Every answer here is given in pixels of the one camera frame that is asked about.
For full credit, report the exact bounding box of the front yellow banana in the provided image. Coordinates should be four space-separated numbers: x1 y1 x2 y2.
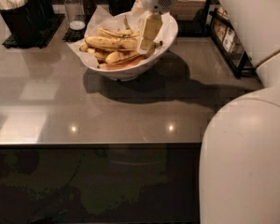
105 41 163 64

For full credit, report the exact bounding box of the small black grid mat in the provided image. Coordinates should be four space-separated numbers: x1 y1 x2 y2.
63 28 86 42

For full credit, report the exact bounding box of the white tilted bowl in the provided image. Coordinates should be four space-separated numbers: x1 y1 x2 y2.
82 9 179 82

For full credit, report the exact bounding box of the left lower yellow banana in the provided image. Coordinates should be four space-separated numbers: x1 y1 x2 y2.
79 44 108 63

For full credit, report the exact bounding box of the spotted yellow banana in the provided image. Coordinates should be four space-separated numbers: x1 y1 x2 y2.
85 36 137 50

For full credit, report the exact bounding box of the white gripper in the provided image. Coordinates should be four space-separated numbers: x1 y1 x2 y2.
131 0 178 54

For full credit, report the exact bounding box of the glass pepper shaker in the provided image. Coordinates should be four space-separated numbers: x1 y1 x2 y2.
81 0 97 21

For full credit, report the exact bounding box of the black cutlery cup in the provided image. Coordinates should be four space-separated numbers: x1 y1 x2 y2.
0 0 39 45
26 0 54 31

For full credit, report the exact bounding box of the front black cutlery cup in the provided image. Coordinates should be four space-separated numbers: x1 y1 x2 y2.
0 0 39 45

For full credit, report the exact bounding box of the glass salt shaker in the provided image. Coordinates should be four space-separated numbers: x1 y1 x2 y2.
63 0 86 31

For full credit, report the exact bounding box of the rear black cutlery cup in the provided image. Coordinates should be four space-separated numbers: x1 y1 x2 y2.
26 0 54 31

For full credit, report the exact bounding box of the black napkin holder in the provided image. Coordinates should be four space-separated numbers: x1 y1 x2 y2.
171 0 209 37

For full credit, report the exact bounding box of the black wire condiment rack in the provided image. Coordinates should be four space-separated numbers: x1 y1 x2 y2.
208 7 256 77

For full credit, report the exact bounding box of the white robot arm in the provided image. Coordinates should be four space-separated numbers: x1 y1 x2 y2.
199 0 280 224

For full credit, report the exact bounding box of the back yellow banana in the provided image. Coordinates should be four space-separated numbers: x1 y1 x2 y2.
96 17 139 38

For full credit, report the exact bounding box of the white paper bowl liner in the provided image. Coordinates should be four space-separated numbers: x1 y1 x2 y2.
66 5 178 70

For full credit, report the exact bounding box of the large black grid mat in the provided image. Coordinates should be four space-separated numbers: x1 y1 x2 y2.
2 14 65 49

